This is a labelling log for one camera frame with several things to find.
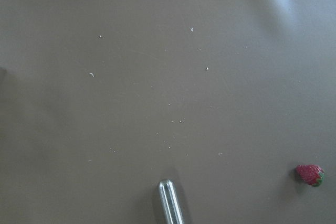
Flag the steel muddler black tip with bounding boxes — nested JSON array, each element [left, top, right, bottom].
[[158, 179, 185, 224]]

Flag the red strawberry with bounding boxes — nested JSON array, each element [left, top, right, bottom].
[[296, 164, 324, 187]]

